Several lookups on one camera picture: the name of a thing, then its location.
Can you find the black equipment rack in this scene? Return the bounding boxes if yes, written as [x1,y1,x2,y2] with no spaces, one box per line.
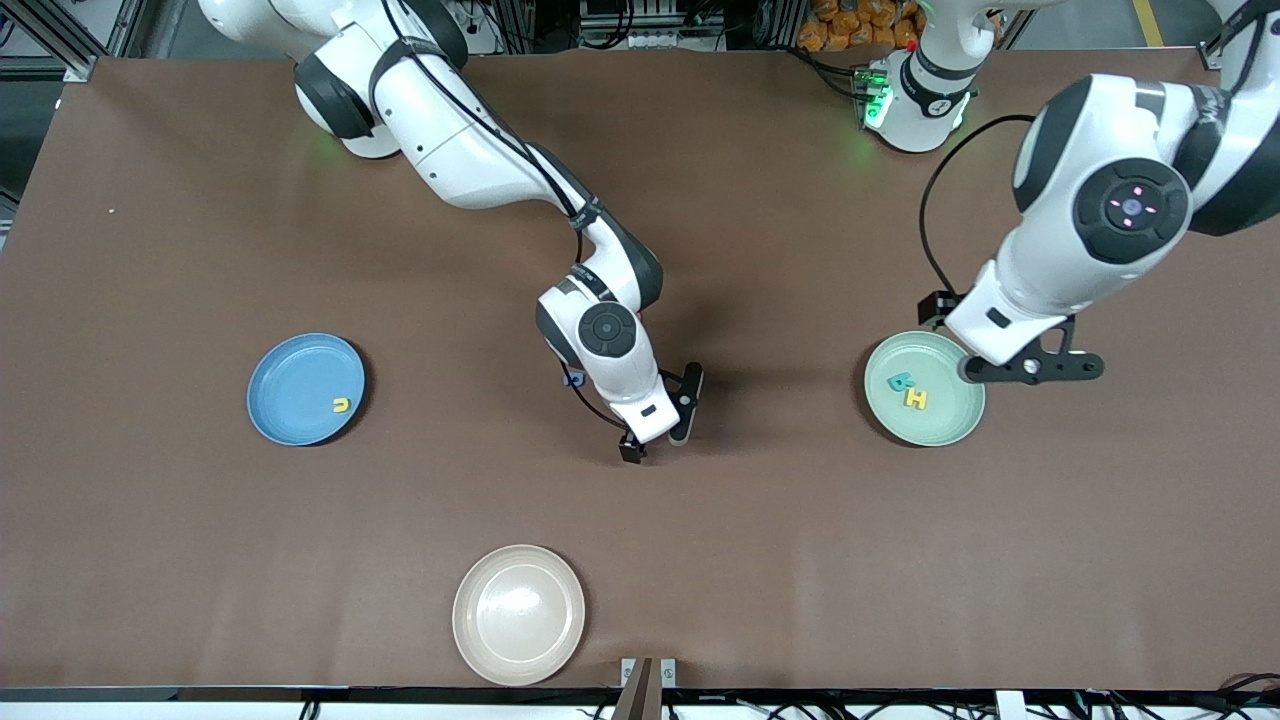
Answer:
[575,0,726,51]

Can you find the beige plate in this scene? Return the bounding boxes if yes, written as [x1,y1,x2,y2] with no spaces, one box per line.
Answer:
[452,544,587,687]

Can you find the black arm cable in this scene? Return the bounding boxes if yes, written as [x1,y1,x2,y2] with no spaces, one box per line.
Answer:
[919,113,1041,301]
[380,0,631,433]

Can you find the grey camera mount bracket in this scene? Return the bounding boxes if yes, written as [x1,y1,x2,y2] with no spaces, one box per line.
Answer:
[620,657,677,720]

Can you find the light green plate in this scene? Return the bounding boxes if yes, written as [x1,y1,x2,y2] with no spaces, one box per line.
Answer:
[864,331,987,448]

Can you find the white table edge rail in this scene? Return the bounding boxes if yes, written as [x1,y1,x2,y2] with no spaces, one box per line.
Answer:
[0,686,1280,720]

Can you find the orange objects pile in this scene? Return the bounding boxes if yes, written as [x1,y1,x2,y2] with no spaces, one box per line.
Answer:
[800,0,926,51]

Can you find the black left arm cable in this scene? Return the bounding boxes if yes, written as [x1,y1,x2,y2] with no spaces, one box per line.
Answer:
[919,113,1041,301]

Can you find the brown table cover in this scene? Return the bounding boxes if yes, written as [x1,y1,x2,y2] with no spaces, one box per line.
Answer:
[0,48,1280,691]

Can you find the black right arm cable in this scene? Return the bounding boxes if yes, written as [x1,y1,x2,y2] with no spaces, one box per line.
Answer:
[380,0,631,433]

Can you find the blue plate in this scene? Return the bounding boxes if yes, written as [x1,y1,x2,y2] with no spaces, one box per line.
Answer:
[247,332,367,447]

